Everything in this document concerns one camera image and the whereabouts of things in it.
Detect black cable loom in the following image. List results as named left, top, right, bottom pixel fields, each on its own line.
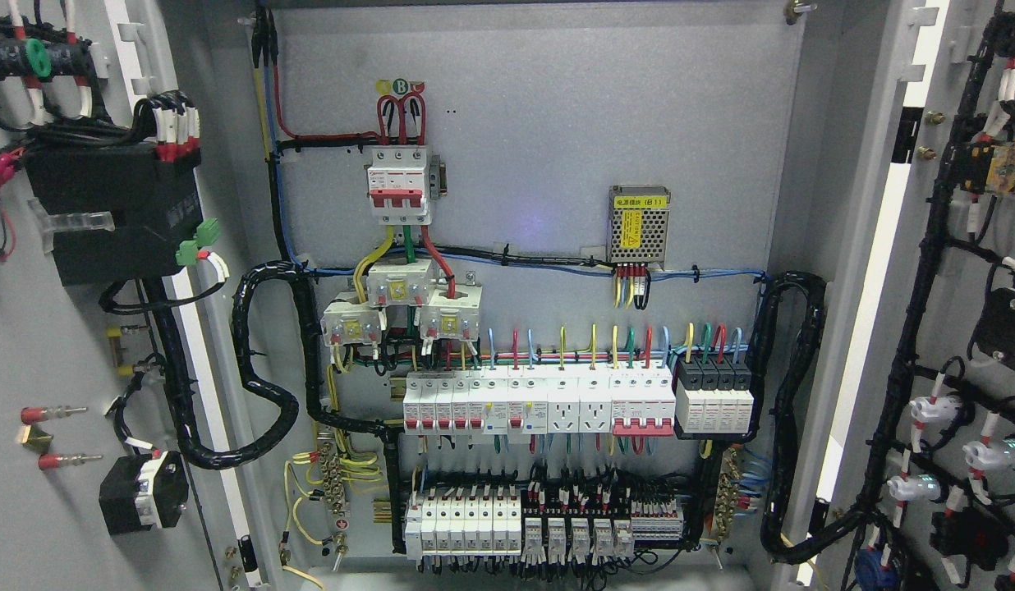
left=754, top=272, right=829, bottom=566
left=138, top=261, right=406, bottom=555

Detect yellow terminal clip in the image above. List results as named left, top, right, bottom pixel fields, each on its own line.
left=105, top=324, right=154, bottom=378

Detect red white main breaker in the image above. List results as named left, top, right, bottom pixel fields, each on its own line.
left=366, top=145, right=447, bottom=226

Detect grey cabinet door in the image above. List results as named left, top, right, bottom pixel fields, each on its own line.
left=769, top=1, right=997, bottom=543
left=0, top=1, right=261, bottom=590

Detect black cable loom left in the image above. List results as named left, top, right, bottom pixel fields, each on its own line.
left=138, top=261, right=406, bottom=555

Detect black digital power meter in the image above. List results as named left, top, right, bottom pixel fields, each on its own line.
left=24, top=142, right=203, bottom=286

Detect metal mesh power supply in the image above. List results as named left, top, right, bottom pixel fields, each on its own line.
left=606, top=185, right=670, bottom=265

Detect black white surge protector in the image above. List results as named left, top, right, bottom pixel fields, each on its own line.
left=675, top=360, right=756, bottom=442

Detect relay terminal block row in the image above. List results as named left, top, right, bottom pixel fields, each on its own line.
left=521, top=476, right=685, bottom=569

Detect brass ground busbar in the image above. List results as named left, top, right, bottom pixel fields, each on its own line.
left=315, top=430, right=350, bottom=519
left=713, top=447, right=742, bottom=524

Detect white rotary selector switch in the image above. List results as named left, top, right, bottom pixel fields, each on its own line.
left=99, top=451, right=189, bottom=536

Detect white socket and breaker row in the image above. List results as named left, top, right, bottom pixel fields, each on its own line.
left=402, top=365, right=676, bottom=442

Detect brass ground busbar left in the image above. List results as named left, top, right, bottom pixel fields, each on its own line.
left=315, top=430, right=350, bottom=519

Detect white current transformers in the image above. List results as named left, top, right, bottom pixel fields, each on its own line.
left=321, top=259, right=484, bottom=347

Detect white lower breaker row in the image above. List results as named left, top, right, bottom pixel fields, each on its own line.
left=405, top=485, right=524, bottom=562

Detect brass ground busbar right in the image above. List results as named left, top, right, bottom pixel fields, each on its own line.
left=713, top=447, right=742, bottom=524

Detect red terminal clip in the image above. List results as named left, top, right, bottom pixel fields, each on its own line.
left=18, top=406, right=103, bottom=471

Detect black cable loom right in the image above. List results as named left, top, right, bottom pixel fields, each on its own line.
left=754, top=272, right=829, bottom=566

